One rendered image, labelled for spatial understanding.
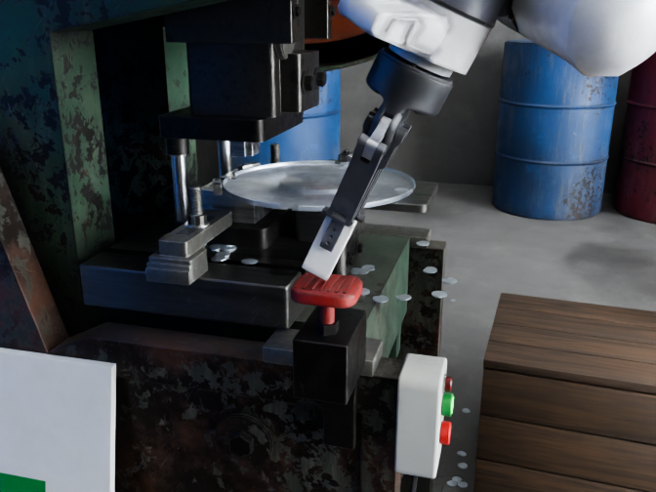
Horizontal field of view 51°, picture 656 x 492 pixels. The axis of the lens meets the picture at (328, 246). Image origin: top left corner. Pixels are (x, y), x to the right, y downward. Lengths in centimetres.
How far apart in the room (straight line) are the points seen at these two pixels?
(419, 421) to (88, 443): 45
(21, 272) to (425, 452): 58
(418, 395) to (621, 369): 76
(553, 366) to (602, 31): 98
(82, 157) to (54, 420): 36
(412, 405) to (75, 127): 58
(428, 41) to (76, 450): 71
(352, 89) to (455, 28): 382
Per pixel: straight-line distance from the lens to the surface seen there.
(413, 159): 441
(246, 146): 105
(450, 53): 61
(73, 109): 100
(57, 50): 98
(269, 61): 96
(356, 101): 442
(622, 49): 61
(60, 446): 104
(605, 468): 158
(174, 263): 89
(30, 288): 102
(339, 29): 135
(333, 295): 70
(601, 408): 150
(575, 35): 60
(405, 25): 59
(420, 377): 82
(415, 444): 86
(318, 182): 103
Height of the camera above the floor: 103
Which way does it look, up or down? 19 degrees down
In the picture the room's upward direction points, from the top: straight up
